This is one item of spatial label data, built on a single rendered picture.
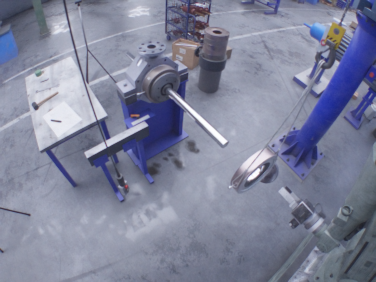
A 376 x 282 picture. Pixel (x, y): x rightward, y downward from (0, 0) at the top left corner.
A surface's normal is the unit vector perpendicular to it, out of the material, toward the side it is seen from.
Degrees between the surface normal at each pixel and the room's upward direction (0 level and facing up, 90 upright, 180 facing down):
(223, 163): 0
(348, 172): 0
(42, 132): 0
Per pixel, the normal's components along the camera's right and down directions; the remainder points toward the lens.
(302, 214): -0.62, -0.14
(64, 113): 0.07, -0.60
